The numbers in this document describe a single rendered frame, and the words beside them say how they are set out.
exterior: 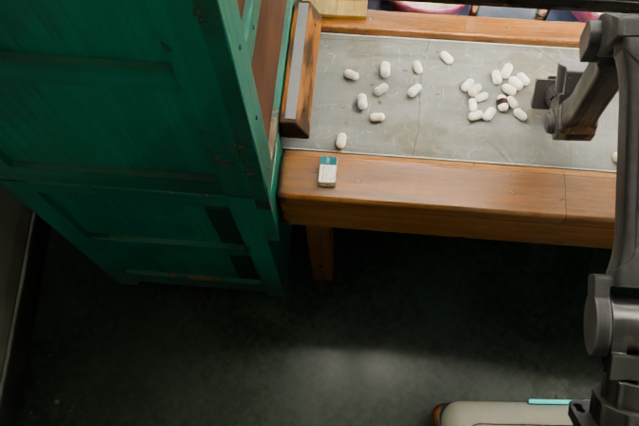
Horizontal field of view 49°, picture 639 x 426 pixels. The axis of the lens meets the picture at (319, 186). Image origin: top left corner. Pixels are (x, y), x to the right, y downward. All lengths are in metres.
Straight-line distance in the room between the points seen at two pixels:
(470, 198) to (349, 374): 0.84
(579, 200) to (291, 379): 1.02
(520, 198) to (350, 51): 0.50
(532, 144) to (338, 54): 0.47
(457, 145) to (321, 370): 0.88
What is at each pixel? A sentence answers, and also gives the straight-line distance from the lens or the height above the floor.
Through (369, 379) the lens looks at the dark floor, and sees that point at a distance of 2.10.
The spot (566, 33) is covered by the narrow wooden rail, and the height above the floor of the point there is 0.76.
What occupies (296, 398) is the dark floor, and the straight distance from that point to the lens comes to 2.10.
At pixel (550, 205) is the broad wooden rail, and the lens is 1.48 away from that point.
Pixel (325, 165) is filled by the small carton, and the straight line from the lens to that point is 1.42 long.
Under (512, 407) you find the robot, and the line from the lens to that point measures 1.88.
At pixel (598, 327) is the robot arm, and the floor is 1.27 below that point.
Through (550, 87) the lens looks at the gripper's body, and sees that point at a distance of 1.51.
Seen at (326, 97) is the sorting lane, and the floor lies 0.74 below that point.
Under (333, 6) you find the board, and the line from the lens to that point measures 1.63.
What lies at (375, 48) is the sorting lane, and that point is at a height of 0.74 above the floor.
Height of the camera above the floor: 2.09
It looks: 68 degrees down
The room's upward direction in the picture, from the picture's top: 4 degrees counter-clockwise
